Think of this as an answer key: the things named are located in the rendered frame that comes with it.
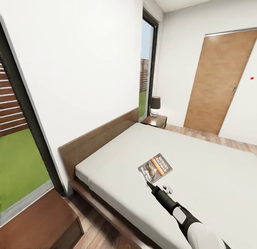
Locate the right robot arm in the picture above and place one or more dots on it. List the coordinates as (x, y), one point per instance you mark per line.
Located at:
(197, 234)

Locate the nightstand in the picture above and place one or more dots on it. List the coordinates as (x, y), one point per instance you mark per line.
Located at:
(156, 121)
(48, 223)

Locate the table lamp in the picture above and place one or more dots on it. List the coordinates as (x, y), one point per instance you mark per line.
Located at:
(155, 104)

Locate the sliding door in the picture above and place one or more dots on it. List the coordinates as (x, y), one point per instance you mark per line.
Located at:
(222, 61)

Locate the hardback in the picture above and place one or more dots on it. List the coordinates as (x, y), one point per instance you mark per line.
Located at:
(154, 169)

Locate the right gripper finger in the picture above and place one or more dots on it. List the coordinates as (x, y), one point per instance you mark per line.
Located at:
(151, 185)

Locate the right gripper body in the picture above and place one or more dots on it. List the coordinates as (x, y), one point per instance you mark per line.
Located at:
(160, 195)

